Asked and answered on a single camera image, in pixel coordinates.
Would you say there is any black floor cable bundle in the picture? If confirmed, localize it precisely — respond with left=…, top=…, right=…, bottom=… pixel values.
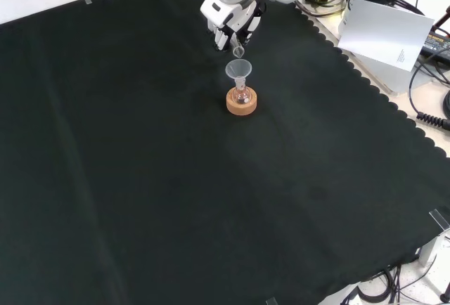
left=340, top=262, right=450, bottom=305

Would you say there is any cork ring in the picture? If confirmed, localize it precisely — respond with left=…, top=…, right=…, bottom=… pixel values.
left=226, top=86, right=259, bottom=117

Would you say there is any pale grey box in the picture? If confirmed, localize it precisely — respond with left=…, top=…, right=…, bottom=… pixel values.
left=351, top=51, right=413, bottom=96

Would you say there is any clear plastic funnel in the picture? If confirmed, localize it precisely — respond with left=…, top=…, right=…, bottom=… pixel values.
left=224, top=58, right=252, bottom=86

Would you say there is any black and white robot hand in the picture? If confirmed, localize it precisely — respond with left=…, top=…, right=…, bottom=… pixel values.
left=200, top=0, right=267, bottom=52

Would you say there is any black coiled cable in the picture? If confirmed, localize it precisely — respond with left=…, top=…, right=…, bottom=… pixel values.
left=407, top=61, right=450, bottom=131

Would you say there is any glass round-bottom flask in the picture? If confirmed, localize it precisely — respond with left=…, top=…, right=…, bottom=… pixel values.
left=231, top=76, right=251, bottom=105

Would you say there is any white metal bracket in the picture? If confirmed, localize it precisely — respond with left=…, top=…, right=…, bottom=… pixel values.
left=417, top=229, right=450, bottom=268

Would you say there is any black power adapter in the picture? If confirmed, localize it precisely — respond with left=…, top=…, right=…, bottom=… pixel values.
left=420, top=25, right=450, bottom=64

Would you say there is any black bench cloth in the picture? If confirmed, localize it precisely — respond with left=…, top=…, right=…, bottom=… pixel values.
left=0, top=0, right=450, bottom=305

